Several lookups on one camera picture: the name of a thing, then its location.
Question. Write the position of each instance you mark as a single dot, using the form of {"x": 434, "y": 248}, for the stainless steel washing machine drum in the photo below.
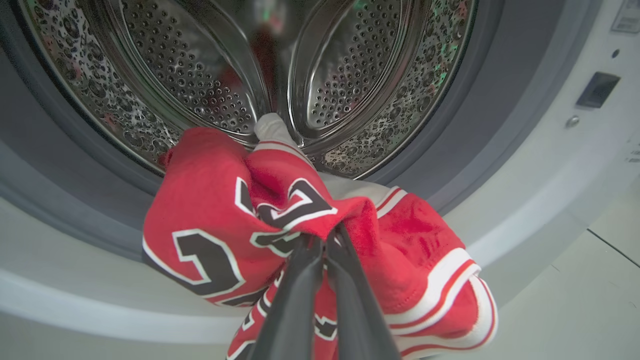
{"x": 190, "y": 65}

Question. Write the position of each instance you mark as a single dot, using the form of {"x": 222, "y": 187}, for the red basketball jersey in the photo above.
{"x": 200, "y": 200}

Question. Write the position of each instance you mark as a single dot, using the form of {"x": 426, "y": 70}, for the white front-load washing machine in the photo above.
{"x": 540, "y": 165}

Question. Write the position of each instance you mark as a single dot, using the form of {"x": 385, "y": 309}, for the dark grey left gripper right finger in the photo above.
{"x": 360, "y": 310}

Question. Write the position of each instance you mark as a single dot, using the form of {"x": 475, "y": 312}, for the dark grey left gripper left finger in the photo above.
{"x": 292, "y": 310}

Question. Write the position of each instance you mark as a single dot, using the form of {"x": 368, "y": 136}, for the grey warning label sticker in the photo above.
{"x": 627, "y": 17}

